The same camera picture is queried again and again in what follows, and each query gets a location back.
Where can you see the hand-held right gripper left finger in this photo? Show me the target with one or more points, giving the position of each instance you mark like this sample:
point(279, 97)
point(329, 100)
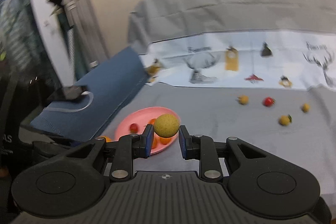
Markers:
point(149, 141)

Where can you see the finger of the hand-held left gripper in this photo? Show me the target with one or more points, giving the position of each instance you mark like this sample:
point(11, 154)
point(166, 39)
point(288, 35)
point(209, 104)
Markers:
point(52, 145)

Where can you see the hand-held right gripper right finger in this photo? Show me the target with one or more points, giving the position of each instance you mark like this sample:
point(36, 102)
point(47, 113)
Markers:
point(183, 142)

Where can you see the small orange tangerine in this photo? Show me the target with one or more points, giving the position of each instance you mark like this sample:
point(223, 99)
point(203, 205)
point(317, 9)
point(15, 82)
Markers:
point(152, 121)

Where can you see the red cherry tomato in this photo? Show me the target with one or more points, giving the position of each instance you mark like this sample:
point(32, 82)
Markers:
point(268, 101)
point(134, 127)

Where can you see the yellow-green round fruit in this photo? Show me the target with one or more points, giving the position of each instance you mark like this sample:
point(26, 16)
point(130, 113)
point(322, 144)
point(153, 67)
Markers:
point(166, 125)

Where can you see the pink plate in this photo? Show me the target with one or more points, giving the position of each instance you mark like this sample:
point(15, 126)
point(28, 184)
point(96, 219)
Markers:
point(136, 117)

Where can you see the small tangerine with stem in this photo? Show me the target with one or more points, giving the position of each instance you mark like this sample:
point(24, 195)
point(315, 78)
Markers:
point(105, 138)

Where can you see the tan longan with stem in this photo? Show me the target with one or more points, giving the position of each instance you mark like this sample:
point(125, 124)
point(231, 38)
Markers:
point(243, 100)

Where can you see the yellow-orange small fruit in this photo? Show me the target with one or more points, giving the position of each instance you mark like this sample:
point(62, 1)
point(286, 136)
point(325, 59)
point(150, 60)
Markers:
point(284, 120)

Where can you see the small green round fruit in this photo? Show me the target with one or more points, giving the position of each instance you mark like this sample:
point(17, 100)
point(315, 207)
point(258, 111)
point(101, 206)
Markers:
point(305, 107)

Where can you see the grey bed sheet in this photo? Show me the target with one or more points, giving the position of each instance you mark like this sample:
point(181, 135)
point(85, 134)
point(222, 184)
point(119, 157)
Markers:
point(223, 121)

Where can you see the blue denim cushion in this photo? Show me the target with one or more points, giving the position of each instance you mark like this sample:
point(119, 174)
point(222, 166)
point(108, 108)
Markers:
point(105, 87)

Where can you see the black white braided pole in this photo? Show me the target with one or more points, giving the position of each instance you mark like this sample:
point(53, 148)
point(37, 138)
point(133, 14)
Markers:
point(71, 56)

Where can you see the grey curtain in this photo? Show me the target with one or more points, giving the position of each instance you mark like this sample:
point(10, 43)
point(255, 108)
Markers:
point(86, 24)

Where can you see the white deer print cloth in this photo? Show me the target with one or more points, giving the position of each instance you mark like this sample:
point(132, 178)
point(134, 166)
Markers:
point(288, 56)

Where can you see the grey quilt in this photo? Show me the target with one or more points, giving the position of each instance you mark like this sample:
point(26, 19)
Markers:
point(223, 3)

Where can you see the white door frame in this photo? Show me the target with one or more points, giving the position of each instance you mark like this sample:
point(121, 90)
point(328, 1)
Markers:
point(39, 16)

